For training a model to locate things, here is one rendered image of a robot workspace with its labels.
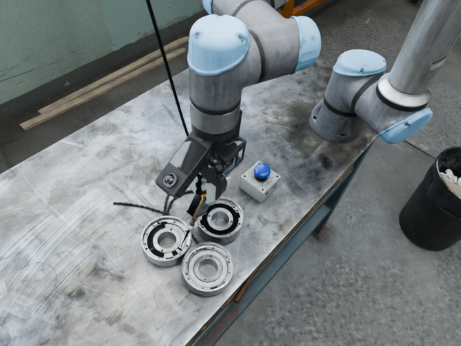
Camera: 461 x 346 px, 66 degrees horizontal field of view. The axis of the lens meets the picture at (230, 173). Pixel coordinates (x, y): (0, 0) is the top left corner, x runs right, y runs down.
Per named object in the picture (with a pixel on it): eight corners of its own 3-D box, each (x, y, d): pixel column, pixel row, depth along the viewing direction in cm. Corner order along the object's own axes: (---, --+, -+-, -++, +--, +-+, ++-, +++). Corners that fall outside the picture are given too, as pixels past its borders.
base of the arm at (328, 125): (326, 100, 112) (336, 74, 104) (369, 125, 107) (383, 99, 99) (299, 123, 105) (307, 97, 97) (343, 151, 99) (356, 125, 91)
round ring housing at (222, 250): (239, 290, 73) (241, 282, 70) (189, 305, 70) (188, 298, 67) (223, 244, 79) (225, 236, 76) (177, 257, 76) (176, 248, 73)
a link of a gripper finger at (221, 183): (227, 199, 66) (227, 167, 59) (221, 204, 65) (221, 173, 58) (208, 187, 68) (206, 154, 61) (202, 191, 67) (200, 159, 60)
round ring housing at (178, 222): (195, 263, 76) (195, 255, 73) (145, 273, 74) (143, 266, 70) (186, 221, 82) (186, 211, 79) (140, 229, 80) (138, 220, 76)
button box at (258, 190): (260, 204, 86) (263, 192, 82) (238, 187, 89) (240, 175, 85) (280, 185, 90) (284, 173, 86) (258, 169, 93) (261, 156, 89)
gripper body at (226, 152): (244, 163, 66) (252, 114, 57) (214, 191, 62) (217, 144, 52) (213, 142, 69) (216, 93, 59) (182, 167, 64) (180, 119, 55)
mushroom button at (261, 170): (261, 190, 86) (263, 178, 82) (247, 181, 87) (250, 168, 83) (271, 181, 88) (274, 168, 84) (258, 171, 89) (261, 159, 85)
